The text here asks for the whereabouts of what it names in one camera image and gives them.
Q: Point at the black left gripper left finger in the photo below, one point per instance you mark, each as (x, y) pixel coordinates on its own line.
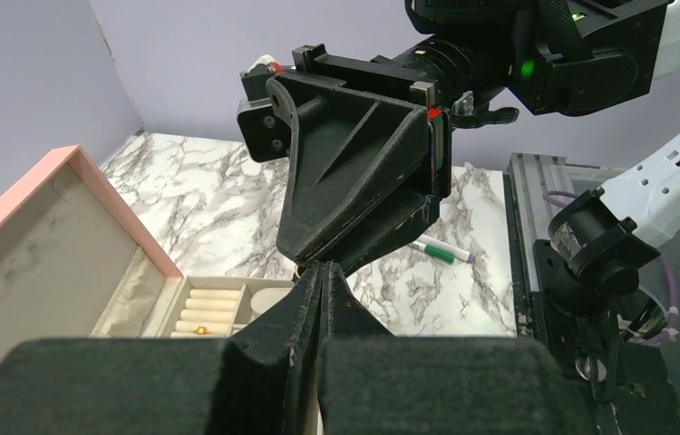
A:
(260, 380)

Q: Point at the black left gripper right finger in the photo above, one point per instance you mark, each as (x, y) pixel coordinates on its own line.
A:
(373, 382)

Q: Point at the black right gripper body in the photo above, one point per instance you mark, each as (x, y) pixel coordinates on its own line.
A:
(568, 57)

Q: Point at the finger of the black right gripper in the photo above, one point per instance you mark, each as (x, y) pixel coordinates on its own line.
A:
(349, 151)
(396, 222)

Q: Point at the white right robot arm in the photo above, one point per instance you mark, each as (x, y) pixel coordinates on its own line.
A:
(634, 198)

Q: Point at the pink jewelry box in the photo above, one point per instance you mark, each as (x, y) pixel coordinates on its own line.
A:
(75, 261)

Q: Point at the green marker pen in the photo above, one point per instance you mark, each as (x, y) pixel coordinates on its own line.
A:
(434, 252)

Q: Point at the purple marker pen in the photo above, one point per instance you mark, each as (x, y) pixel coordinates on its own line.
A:
(459, 253)

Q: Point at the white oval watch pillow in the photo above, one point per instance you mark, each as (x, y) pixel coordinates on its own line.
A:
(264, 299)

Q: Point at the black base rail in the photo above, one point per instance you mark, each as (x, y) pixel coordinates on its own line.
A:
(575, 274)

